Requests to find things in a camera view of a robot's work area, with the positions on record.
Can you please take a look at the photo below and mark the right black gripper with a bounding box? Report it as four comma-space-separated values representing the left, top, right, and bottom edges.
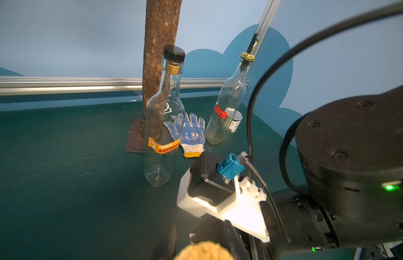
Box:
188, 217, 319, 260

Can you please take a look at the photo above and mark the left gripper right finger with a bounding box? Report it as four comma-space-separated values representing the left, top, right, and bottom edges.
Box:
223, 220, 251, 260

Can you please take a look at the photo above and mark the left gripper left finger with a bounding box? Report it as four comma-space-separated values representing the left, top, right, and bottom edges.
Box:
150, 224, 177, 260

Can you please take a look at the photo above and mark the clear bottle with cork stopper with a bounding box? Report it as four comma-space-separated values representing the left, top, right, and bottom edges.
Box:
173, 241, 235, 260

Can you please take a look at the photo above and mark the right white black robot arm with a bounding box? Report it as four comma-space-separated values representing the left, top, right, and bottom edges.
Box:
176, 1, 403, 260

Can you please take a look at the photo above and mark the clear bottle with black cap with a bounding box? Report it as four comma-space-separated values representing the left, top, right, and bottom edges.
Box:
144, 44, 185, 187

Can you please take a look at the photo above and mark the tall clear bottle gold stopper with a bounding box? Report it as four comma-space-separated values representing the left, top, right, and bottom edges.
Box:
205, 33, 259, 145

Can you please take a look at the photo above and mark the blue dotted white work glove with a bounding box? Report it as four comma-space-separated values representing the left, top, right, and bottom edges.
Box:
163, 112, 206, 158

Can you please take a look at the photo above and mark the small metal tin can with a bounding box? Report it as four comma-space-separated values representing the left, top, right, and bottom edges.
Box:
227, 111, 243, 133

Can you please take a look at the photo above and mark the pink cherry blossom tree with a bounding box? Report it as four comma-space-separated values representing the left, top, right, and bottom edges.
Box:
141, 0, 182, 137

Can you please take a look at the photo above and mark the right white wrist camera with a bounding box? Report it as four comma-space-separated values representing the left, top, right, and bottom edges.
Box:
176, 151, 270, 243

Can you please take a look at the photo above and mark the tree metal base plate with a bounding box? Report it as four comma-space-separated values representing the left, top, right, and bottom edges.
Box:
124, 118, 145, 153

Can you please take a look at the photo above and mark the aluminium back frame bar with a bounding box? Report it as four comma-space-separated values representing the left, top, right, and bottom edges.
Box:
0, 76, 251, 97

